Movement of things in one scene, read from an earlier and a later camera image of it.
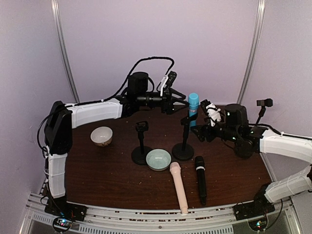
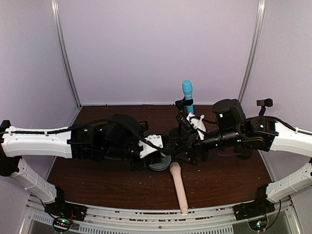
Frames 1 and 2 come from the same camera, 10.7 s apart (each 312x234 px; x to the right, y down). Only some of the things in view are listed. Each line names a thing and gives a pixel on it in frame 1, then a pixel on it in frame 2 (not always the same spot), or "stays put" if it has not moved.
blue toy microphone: x=193 y=99 to x=187 y=87
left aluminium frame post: x=68 y=68 stays put
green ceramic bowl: x=158 y=159 stays put
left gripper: x=167 y=100 to x=166 y=147
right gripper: x=207 y=130 to x=195 y=148
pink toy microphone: x=175 y=167 stays put
